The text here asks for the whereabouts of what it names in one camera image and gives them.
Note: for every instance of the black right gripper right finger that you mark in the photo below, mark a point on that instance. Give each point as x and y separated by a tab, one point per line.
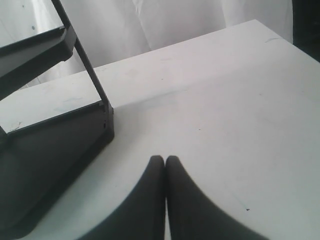
192	215

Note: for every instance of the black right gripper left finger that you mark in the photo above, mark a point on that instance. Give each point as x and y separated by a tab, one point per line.
141	216

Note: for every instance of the black two-tier shelf rack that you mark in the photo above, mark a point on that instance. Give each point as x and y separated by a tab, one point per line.
36	160

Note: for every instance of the white backdrop curtain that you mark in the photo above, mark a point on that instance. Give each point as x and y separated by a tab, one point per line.
112	30

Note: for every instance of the dark object at table edge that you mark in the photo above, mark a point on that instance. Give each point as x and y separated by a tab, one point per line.
306	26

